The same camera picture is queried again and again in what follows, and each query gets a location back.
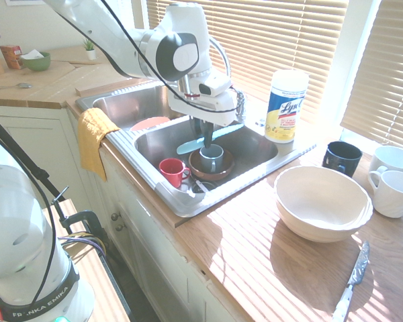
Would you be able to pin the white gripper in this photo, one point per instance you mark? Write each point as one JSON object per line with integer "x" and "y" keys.
{"x": 205, "y": 107}

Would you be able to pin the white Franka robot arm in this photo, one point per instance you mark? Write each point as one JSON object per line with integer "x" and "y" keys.
{"x": 174, "y": 57}

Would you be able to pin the light blue plastic knife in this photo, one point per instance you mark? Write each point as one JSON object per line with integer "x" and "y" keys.
{"x": 188, "y": 146}

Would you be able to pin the metal sink drain strainer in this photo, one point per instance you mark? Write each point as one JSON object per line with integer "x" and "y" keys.
{"x": 206, "y": 186}

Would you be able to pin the stainless steel double sink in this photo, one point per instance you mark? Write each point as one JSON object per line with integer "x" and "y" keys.
{"x": 147, "y": 142}

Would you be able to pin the chrome sink faucet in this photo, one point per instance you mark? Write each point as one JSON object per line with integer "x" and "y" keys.
{"x": 223, "y": 55}

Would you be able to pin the grey ceramic mug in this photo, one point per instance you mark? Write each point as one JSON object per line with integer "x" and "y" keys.
{"x": 212, "y": 160}

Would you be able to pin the brown ceramic bowl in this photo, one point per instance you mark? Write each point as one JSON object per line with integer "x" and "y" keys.
{"x": 226, "y": 167}

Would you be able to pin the red mug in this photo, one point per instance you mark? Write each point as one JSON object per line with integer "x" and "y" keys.
{"x": 171, "y": 169}

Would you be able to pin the orange plate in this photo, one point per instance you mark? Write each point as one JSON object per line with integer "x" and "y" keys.
{"x": 147, "y": 123}

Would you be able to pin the Lysol wipes canister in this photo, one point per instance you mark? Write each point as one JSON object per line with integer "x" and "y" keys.
{"x": 285, "y": 107}

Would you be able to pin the yellow dish cloth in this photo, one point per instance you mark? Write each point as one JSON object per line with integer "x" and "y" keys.
{"x": 92, "y": 137}

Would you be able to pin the wide wooden window blind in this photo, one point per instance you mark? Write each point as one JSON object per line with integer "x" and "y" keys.
{"x": 272, "y": 40}

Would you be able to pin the round metal cabinet knob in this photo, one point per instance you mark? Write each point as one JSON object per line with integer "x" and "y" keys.
{"x": 120, "y": 227}
{"x": 115, "y": 216}

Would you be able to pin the small potted plant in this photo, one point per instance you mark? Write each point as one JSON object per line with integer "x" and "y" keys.
{"x": 90, "y": 50}

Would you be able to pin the large cream bowl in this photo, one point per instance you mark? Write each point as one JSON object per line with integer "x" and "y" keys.
{"x": 322, "y": 204}

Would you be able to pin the black mug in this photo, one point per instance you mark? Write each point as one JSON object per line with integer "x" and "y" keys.
{"x": 341, "y": 157}

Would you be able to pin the black metal clamp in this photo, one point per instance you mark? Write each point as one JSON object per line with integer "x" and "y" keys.
{"x": 84, "y": 218}

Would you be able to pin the green bowl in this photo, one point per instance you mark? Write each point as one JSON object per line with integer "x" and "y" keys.
{"x": 37, "y": 63}

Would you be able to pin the white paper napkin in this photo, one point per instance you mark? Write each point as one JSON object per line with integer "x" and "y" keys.
{"x": 32, "y": 53}

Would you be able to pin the narrow wooden window blind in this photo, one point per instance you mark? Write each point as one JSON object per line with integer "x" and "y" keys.
{"x": 386, "y": 84}

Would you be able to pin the white mug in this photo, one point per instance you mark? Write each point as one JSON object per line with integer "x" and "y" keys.
{"x": 394, "y": 159}
{"x": 394, "y": 196}

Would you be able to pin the metal spoon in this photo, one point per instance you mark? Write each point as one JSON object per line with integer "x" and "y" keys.
{"x": 10, "y": 87}

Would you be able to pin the orange cardboard box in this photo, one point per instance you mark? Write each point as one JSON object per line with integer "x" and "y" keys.
{"x": 10, "y": 56}

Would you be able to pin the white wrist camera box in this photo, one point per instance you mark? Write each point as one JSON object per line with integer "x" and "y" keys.
{"x": 210, "y": 85}

